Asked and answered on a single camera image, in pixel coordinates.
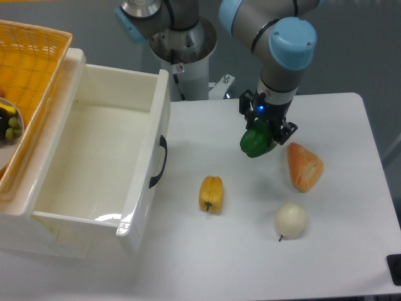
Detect white drawer cabinet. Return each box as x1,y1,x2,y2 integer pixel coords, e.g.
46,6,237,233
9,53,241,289
1,48,90,258

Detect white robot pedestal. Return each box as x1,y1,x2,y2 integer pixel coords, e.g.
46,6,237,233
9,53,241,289
149,18,217,102

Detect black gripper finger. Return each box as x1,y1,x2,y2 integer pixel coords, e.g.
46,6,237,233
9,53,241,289
239,90,256,129
272,120,298,145

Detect yellow woven basket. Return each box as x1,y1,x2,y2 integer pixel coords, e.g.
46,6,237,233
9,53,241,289
1,20,73,201

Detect black drawer handle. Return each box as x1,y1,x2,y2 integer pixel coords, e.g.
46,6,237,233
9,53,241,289
148,135,168,189

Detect black cable on pedestal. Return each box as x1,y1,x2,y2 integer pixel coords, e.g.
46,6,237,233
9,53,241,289
170,49,188,102

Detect white metal bracket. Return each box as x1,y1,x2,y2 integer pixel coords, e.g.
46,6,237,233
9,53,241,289
209,74,236,100

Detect open white upper drawer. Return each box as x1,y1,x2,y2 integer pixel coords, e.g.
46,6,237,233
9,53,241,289
34,65,170,254

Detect yellow bell pepper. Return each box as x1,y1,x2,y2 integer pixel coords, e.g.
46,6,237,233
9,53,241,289
199,176,224,214

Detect green bell pepper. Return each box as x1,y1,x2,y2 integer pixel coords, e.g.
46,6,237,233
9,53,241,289
240,120,277,158

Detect pale white pear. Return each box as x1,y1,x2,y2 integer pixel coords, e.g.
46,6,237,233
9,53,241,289
275,202,308,241

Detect green grapes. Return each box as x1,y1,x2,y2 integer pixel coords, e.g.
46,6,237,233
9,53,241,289
5,117,23,141

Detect black table corner socket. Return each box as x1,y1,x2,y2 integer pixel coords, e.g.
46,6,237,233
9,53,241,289
386,254,401,286

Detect orange bread piece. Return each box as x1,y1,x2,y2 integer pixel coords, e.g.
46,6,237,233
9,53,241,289
287,142,324,193

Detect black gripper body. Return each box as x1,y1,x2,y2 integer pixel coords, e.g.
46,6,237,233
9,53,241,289
249,89,294,129

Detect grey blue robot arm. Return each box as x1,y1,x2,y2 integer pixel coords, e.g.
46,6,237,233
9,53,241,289
115,1,319,144

